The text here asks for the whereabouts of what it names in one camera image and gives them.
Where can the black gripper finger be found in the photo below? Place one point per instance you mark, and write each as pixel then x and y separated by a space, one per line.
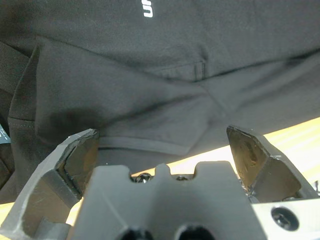
pixel 50 185
pixel 262 170

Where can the black polo shirt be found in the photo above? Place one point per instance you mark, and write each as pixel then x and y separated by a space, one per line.
pixel 150 75

